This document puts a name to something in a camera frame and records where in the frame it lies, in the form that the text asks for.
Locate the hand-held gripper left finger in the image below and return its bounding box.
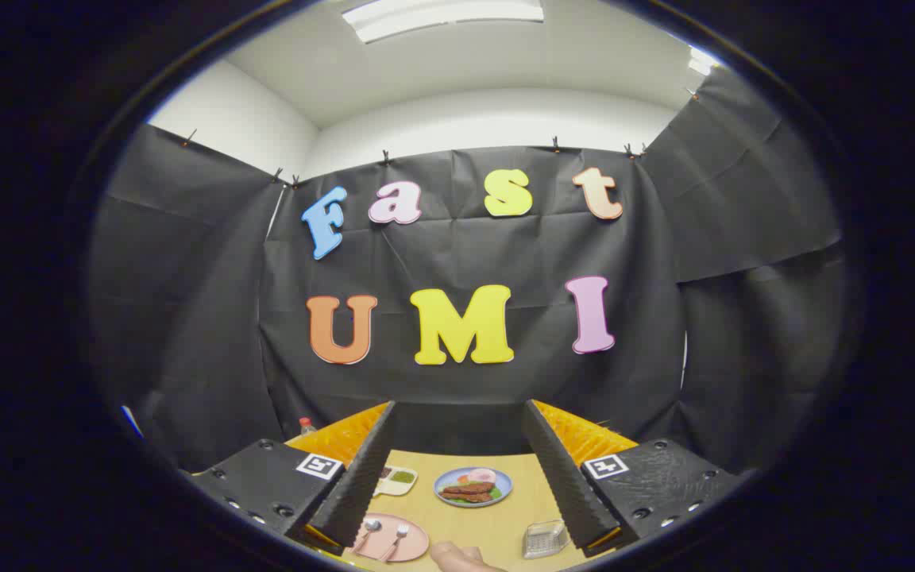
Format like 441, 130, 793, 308
187, 401, 397, 555

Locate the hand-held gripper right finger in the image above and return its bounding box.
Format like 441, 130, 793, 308
523, 400, 744, 555

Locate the fork with red checked handle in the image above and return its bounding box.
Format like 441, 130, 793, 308
382, 523, 411, 561

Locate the white divided bean tray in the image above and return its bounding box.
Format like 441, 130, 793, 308
373, 465, 419, 497

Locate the green lettuce leaf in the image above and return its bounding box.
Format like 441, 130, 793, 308
442, 477, 504, 505

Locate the pink round plate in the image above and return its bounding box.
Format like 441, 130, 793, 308
350, 512, 430, 563

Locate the blue round plate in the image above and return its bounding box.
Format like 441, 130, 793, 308
434, 466, 514, 509

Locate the long ceiling light panel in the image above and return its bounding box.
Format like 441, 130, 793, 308
342, 0, 546, 44

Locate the metal wire basket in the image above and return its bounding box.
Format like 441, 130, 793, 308
523, 520, 571, 559

